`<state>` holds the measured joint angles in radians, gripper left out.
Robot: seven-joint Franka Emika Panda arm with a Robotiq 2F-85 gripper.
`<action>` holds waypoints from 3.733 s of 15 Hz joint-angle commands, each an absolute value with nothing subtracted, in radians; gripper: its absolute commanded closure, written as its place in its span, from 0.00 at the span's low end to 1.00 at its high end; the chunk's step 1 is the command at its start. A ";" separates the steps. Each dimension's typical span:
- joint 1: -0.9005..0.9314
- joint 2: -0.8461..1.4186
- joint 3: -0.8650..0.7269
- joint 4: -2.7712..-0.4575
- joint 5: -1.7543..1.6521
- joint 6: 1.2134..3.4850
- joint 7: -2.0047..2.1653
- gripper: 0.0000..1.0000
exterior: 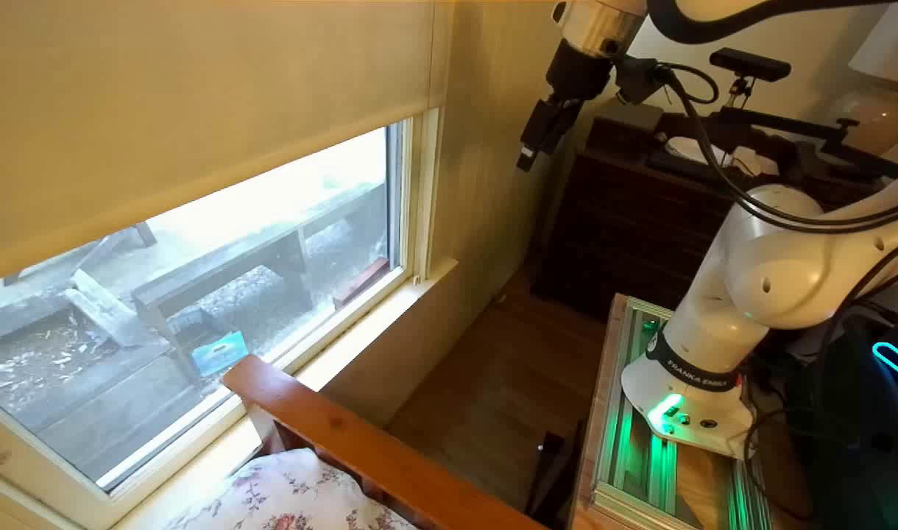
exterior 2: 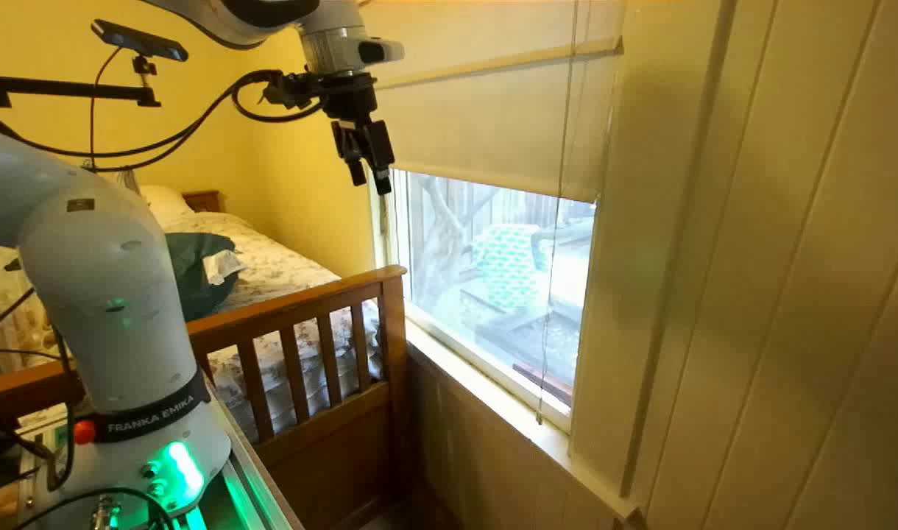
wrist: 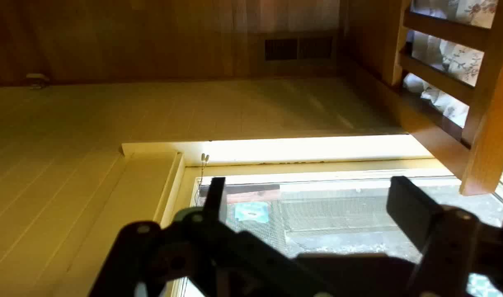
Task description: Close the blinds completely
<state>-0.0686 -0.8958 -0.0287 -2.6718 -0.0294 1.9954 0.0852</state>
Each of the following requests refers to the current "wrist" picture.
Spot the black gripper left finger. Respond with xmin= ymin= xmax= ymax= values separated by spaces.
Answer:
xmin=90 ymin=176 xmax=337 ymax=297

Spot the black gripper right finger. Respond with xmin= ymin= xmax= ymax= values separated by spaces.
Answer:
xmin=387 ymin=176 xmax=503 ymax=297

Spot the floral bedding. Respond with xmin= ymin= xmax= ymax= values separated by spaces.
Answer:
xmin=403 ymin=0 xmax=499 ymax=127

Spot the wooden bed frame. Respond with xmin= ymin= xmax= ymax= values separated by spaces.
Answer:
xmin=342 ymin=0 xmax=503 ymax=194

